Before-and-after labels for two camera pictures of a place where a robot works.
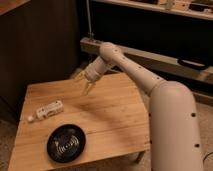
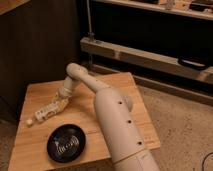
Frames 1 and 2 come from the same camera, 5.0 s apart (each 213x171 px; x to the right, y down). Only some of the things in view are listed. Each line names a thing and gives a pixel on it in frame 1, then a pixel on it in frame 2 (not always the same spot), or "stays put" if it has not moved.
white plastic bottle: x=54 y=107 stays put
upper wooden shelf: x=200 y=9 stays put
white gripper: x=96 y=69 -> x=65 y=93
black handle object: x=192 y=63 stays put
